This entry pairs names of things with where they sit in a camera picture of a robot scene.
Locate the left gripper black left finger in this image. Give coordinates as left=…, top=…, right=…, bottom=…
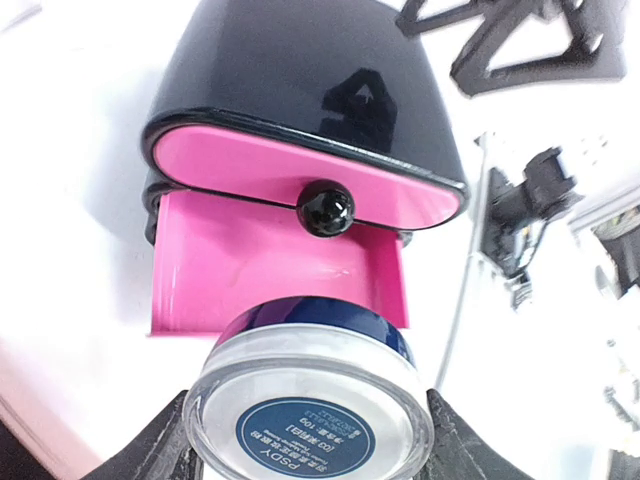
left=102, top=390, right=204, bottom=480

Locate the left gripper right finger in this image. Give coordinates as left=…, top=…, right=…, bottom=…
left=422, top=389, right=505, bottom=479

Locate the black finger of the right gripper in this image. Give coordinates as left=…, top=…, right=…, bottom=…
left=396, top=0, right=627, bottom=97

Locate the round glass cosmetic jar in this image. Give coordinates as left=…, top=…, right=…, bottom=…
left=183, top=297, right=434, bottom=479

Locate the black pink tiered rack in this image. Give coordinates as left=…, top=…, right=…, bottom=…
left=141, top=1, right=469, bottom=336

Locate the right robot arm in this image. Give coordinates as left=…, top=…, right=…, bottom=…
left=396, top=1, right=639, bottom=479

